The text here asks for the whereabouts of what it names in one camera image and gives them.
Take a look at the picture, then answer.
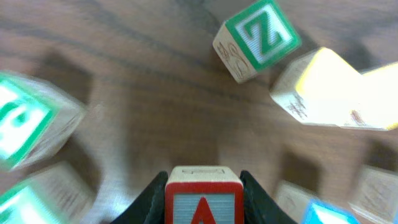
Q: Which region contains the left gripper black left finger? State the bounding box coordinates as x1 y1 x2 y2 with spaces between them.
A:
111 170 168 224

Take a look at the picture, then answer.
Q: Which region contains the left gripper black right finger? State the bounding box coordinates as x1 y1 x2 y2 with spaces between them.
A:
239 170 297 224

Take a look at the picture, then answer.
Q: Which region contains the red letter A block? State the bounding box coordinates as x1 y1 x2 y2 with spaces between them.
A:
165 166 244 224

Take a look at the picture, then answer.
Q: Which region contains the blue letter P block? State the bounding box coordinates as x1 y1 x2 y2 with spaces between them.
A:
275 180 361 224

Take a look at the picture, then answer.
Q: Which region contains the green number 1 block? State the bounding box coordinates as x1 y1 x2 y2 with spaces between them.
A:
1 162 95 223

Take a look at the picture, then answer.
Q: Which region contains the blue letter L block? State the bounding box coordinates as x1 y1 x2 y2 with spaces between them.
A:
349 166 397 224

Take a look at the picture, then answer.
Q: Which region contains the yellow block left of pair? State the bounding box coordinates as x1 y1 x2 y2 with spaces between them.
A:
270 47 362 126

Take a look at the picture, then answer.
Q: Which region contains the yellow block of pair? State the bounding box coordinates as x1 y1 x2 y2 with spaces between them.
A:
270 47 362 126
341 62 397 131

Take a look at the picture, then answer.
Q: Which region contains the green letter T block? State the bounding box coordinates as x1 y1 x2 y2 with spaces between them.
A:
1 70 86 171

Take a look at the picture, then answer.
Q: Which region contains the yellow block right of pair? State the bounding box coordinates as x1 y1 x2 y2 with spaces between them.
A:
341 62 397 131

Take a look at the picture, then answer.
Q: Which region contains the green letter Z block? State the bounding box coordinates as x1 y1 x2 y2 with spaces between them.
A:
212 0 302 83

